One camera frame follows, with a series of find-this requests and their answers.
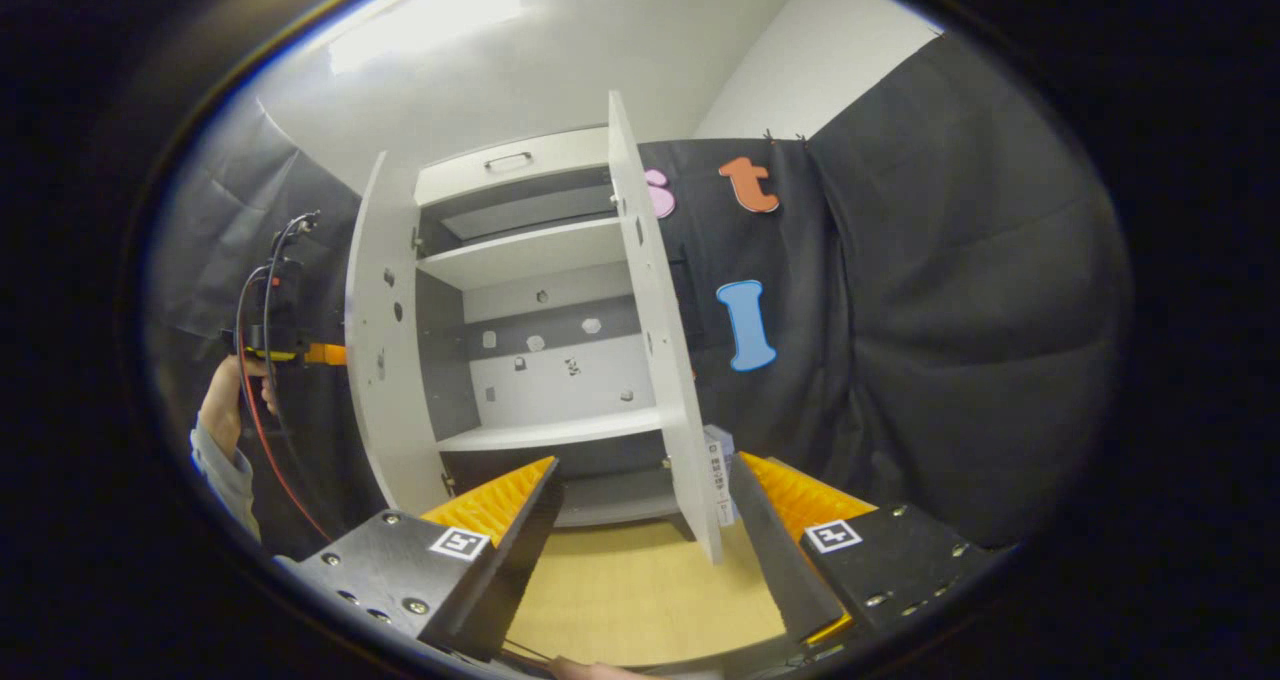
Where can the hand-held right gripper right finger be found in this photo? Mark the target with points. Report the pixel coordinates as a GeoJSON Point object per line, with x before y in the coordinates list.
{"type": "Point", "coordinates": [775, 570]}

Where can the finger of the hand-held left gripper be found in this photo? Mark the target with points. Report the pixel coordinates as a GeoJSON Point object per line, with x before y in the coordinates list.
{"type": "Point", "coordinates": [327, 354]}

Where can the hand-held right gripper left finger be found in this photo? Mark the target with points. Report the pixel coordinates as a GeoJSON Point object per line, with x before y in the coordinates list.
{"type": "Point", "coordinates": [515, 560]}

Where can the white cabinet door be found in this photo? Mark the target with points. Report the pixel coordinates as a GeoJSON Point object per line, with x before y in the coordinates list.
{"type": "Point", "coordinates": [390, 360]}
{"type": "Point", "coordinates": [660, 360]}

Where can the white double-door shoe cabinet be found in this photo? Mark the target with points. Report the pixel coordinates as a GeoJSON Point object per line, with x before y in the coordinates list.
{"type": "Point", "coordinates": [560, 390]}

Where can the white cabinet shelf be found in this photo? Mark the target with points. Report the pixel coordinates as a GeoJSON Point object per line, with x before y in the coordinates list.
{"type": "Point", "coordinates": [560, 430]}
{"type": "Point", "coordinates": [520, 255]}

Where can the white printed carton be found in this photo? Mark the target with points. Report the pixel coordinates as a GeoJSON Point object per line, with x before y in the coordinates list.
{"type": "Point", "coordinates": [720, 470]}

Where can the black backdrop cloth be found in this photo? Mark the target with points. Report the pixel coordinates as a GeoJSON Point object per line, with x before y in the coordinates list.
{"type": "Point", "coordinates": [950, 290]}

